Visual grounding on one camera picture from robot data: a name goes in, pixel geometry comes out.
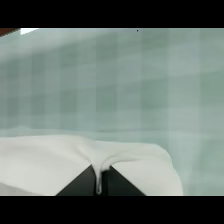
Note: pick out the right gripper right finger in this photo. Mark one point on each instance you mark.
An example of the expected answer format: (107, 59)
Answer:
(121, 185)

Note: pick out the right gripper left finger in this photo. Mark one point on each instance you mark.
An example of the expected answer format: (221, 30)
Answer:
(81, 183)

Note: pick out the white T-shirt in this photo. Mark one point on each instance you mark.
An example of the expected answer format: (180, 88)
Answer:
(40, 163)

